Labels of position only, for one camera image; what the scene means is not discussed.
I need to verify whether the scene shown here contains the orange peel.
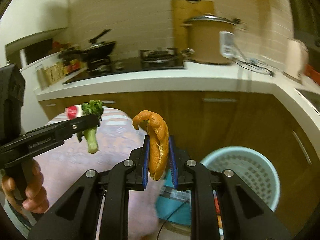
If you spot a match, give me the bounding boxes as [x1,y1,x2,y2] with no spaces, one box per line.
[132,110,169,181]

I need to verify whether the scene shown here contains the red and white paper cup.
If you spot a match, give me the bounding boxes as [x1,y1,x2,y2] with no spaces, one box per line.
[65,105,83,120]

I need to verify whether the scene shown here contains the green vegetable piece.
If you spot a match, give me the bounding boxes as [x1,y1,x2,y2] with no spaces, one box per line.
[81,100,104,154]

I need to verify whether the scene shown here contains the light blue trash basket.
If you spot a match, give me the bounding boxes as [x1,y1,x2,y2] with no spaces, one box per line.
[201,146,280,211]

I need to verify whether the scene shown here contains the steel kitchen sink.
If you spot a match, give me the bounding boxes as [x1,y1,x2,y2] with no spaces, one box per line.
[296,89,320,114]

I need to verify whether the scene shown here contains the person's left hand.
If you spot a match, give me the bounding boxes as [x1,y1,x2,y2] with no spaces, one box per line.
[2,160,49,218]

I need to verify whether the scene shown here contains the teal stool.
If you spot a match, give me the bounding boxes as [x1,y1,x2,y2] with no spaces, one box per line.
[156,171,191,226]

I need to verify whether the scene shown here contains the cream plastic basket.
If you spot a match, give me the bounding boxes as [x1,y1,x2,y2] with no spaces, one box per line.
[44,62,65,85]

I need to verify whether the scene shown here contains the silver thermos canister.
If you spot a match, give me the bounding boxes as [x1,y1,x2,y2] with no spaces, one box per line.
[35,64,49,90]

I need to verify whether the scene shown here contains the red-label sauce bottle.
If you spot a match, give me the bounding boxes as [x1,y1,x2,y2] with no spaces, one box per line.
[70,56,80,72]

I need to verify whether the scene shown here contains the dark soy sauce bottle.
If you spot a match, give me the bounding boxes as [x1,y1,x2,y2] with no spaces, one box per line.
[62,56,72,76]

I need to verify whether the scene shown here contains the black wok with lid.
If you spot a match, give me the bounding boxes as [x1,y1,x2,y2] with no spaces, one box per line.
[80,29,117,62]

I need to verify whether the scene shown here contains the black gas stove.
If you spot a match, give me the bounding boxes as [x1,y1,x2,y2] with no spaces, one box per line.
[64,48,184,84]

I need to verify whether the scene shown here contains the brown wooden cabinet doors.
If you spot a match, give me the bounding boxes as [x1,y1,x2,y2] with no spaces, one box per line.
[38,90,320,230]

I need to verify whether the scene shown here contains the beige rice cooker pot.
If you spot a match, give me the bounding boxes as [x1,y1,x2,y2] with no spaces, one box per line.
[182,14,235,65]

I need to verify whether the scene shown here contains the wooden cutting board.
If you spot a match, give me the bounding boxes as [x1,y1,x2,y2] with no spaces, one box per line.
[171,0,216,53]

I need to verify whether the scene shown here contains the white electric kettle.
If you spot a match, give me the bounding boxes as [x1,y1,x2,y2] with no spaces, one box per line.
[283,39,309,83]

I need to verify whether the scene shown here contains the red container on counter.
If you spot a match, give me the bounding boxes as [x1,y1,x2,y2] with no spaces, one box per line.
[304,64,320,85]

